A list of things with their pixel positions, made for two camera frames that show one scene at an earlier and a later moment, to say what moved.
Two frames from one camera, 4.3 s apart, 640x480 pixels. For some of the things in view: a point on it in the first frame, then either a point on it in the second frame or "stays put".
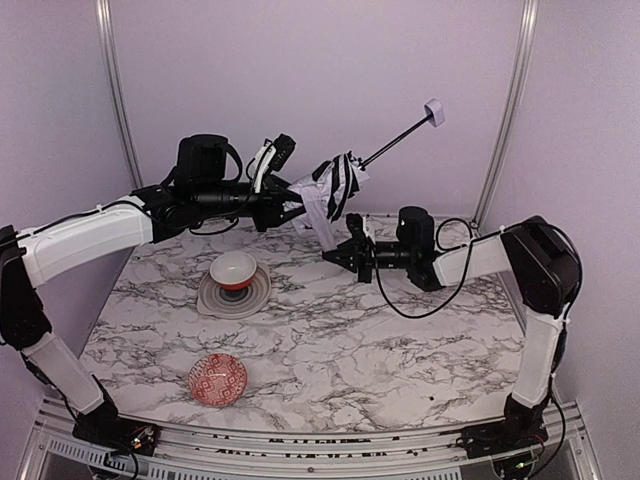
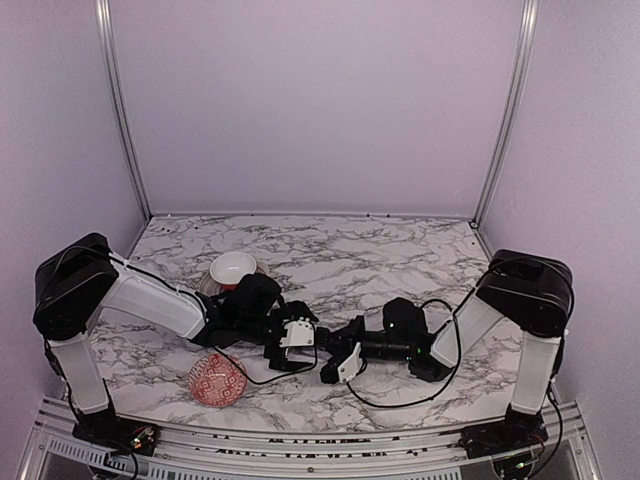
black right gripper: x=364 y=257 -> x=347 y=345
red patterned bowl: x=217 y=379 stays put
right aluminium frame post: x=508 y=114 stays put
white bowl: x=234 y=271 stays put
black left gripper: x=267 y=209 -> x=275 y=337
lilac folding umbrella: x=324 y=192 -> x=328 y=340
